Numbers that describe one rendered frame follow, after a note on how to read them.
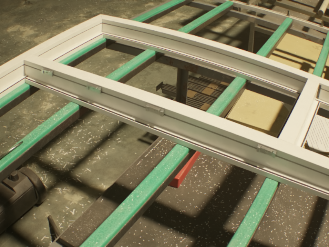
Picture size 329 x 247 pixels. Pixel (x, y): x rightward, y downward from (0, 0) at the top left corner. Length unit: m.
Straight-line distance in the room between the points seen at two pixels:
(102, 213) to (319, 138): 0.85
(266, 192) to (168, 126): 0.30
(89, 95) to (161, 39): 0.42
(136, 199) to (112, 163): 1.44
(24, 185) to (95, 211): 0.76
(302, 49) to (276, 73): 1.05
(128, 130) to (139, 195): 1.67
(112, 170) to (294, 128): 1.41
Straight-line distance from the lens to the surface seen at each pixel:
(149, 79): 3.07
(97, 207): 1.22
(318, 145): 1.51
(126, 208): 0.84
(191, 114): 0.99
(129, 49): 1.59
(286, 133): 0.98
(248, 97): 1.69
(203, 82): 2.40
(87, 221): 1.19
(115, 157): 2.33
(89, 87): 1.12
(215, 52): 1.37
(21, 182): 1.91
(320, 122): 1.65
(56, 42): 1.40
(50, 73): 1.21
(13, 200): 1.88
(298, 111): 1.08
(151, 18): 1.84
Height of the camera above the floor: 1.47
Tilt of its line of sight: 34 degrees down
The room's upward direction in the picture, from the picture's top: 3 degrees clockwise
